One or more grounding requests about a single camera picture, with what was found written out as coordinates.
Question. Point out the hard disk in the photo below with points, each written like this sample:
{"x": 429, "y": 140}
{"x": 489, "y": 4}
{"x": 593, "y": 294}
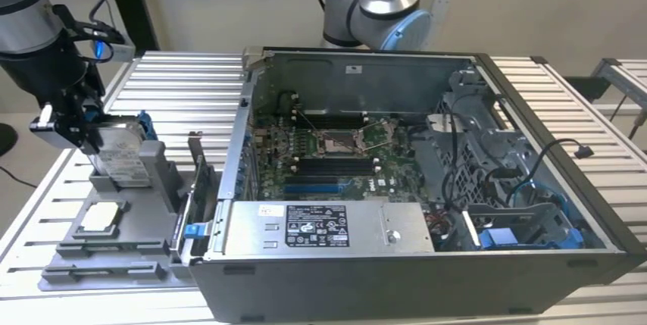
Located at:
{"x": 119, "y": 150}

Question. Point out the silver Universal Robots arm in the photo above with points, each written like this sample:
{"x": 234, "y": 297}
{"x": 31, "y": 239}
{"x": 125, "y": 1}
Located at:
{"x": 377, "y": 3}

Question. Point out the empty blue disk carrier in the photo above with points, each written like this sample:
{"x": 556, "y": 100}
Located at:
{"x": 498, "y": 238}

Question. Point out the black round base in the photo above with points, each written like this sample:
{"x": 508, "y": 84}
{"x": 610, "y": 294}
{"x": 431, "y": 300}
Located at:
{"x": 7, "y": 139}

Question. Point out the silver CPU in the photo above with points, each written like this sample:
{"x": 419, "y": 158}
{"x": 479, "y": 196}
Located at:
{"x": 102, "y": 216}

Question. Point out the graphics card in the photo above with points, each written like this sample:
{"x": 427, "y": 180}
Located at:
{"x": 205, "y": 179}

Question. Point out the grey parts rack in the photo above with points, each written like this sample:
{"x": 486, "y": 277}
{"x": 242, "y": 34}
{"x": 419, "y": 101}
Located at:
{"x": 147, "y": 234}

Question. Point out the blue case latch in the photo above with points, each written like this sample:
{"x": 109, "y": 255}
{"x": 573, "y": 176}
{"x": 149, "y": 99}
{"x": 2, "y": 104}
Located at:
{"x": 193, "y": 231}

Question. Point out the black expansion slot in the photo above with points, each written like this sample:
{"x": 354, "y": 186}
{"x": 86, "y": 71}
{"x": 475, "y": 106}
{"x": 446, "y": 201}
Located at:
{"x": 311, "y": 181}

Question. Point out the CPU socket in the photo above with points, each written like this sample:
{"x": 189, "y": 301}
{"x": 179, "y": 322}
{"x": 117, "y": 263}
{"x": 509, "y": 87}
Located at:
{"x": 337, "y": 145}

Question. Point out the blue expansion slot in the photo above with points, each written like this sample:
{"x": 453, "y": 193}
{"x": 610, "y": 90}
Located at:
{"x": 314, "y": 189}

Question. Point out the green motherboard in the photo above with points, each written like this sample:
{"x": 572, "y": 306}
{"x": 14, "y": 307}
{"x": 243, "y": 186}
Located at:
{"x": 394, "y": 185}

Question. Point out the grey perforated drive cage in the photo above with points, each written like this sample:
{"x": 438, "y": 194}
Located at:
{"x": 430, "y": 166}

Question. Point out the silver power supply unit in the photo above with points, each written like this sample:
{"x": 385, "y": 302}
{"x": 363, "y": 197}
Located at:
{"x": 405, "y": 219}

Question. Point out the dark grey PC case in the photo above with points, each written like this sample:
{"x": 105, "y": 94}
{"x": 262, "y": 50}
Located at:
{"x": 354, "y": 291}

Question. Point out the metal slat side table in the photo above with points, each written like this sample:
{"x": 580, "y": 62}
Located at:
{"x": 628, "y": 71}

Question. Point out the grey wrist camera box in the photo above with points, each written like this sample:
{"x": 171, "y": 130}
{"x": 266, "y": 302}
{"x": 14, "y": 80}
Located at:
{"x": 55, "y": 135}
{"x": 122, "y": 50}

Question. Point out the black frame post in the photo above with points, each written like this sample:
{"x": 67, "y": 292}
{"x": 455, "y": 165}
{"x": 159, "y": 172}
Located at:
{"x": 142, "y": 25}

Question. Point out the black table bracket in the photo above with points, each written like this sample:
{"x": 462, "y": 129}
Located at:
{"x": 586, "y": 88}

